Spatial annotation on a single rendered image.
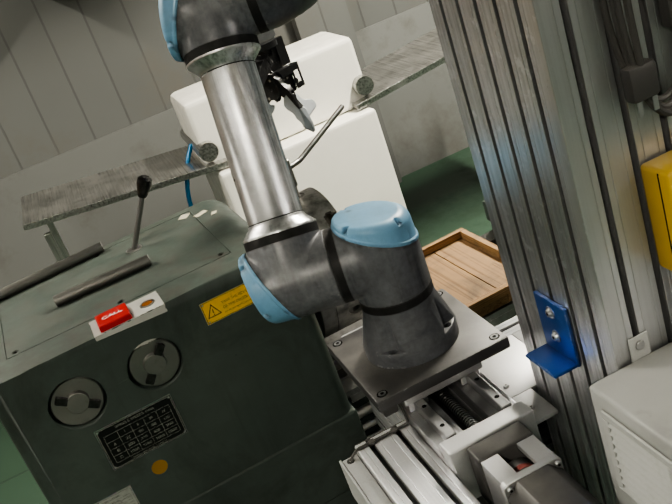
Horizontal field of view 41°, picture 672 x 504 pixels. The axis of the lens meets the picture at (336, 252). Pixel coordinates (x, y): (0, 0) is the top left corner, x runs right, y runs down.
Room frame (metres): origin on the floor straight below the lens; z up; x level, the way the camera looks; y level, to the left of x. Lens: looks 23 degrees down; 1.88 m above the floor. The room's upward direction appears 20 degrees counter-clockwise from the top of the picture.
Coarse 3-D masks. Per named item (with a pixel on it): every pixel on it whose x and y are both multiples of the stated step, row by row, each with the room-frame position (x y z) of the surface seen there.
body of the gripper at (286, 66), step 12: (264, 48) 1.86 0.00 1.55; (276, 48) 1.89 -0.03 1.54; (276, 60) 1.89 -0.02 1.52; (288, 60) 1.91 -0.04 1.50; (276, 72) 1.86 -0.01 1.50; (288, 72) 1.87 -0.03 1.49; (300, 72) 1.90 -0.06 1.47; (264, 84) 1.87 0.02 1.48; (276, 84) 1.84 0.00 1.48; (300, 84) 1.89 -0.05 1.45; (276, 96) 1.85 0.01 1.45
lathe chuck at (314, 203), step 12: (300, 192) 1.86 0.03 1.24; (312, 192) 1.83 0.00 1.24; (312, 204) 1.79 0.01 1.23; (324, 204) 1.78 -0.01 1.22; (312, 216) 1.76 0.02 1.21; (324, 216) 1.75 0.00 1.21; (324, 228) 1.73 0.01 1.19; (348, 312) 1.70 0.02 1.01; (360, 312) 1.72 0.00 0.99; (348, 324) 1.74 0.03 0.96
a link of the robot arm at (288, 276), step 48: (192, 0) 1.36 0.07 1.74; (240, 0) 1.35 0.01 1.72; (192, 48) 1.35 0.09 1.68; (240, 48) 1.34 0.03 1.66; (240, 96) 1.31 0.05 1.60; (240, 144) 1.29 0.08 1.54; (240, 192) 1.28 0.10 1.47; (288, 192) 1.27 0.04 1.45; (288, 240) 1.21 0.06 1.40; (288, 288) 1.19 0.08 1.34; (336, 288) 1.18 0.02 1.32
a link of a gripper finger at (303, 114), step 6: (288, 102) 1.84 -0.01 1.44; (306, 102) 1.85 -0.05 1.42; (312, 102) 1.86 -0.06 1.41; (288, 108) 1.84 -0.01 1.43; (294, 108) 1.83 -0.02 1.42; (300, 108) 1.82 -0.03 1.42; (306, 108) 1.84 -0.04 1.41; (312, 108) 1.85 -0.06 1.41; (294, 114) 1.83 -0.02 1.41; (300, 114) 1.82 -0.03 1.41; (306, 114) 1.82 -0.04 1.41; (300, 120) 1.82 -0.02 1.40; (306, 120) 1.82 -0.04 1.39; (306, 126) 1.82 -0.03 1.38; (312, 126) 1.82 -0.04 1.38
